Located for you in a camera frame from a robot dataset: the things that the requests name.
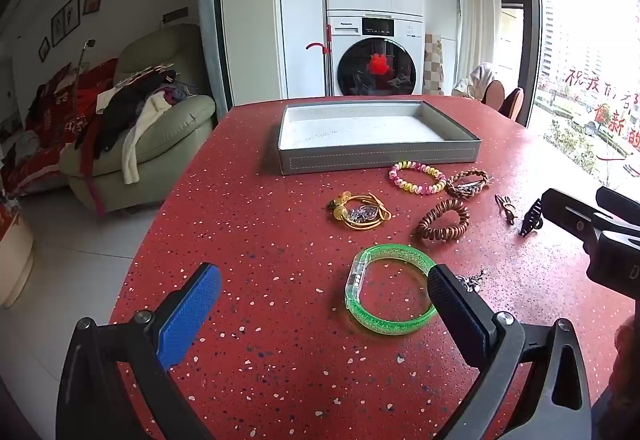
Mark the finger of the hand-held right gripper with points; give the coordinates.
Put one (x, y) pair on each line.
(620, 207)
(570, 215)

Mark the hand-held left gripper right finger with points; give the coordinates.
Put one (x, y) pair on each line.
(455, 305)

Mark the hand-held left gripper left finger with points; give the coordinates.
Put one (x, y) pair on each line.
(192, 315)

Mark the black hair claw clip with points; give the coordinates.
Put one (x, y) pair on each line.
(531, 220)

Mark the beige bunny hair clip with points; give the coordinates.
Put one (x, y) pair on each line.
(507, 211)

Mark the green translucent bangle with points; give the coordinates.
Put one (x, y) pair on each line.
(380, 325)

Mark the grey jewelry tray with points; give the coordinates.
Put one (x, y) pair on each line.
(360, 161)

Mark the person's right forearm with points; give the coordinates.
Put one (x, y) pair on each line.
(627, 370)

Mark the red window decal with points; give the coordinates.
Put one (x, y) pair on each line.
(605, 113)

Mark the orange round chair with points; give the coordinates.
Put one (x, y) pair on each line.
(514, 105)
(495, 95)

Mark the white draped cloth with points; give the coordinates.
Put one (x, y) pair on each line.
(475, 78)

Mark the light green sofa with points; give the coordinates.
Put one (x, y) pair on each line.
(165, 135)

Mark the checkered folded board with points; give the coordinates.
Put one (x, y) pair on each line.
(433, 65)

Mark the pile of clothes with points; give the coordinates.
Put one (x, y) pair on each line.
(125, 110)

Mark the red printed blanket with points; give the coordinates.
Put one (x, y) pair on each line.
(55, 120)

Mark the white washing machine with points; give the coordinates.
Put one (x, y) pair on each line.
(345, 28)

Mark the white tall cabinet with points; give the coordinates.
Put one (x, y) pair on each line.
(300, 20)

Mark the small black picture frame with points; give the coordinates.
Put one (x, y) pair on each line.
(44, 49)

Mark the large black picture frame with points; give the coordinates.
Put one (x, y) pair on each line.
(66, 19)

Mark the square red picture frame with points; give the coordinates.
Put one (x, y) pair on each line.
(92, 3)

